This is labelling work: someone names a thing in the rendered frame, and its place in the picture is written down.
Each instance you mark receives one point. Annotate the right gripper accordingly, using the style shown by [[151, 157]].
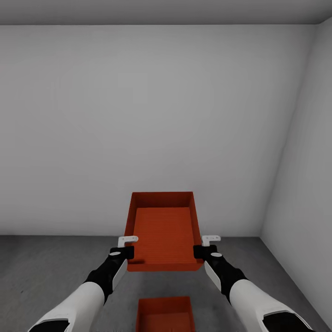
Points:
[[199, 250]]

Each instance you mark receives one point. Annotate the storage box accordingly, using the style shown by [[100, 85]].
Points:
[[169, 308], [167, 228]]

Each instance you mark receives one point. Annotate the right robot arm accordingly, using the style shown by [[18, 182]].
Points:
[[258, 311]]

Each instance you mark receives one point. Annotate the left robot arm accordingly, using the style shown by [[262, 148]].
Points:
[[79, 312]]

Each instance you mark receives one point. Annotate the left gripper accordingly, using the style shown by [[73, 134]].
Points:
[[129, 251]]

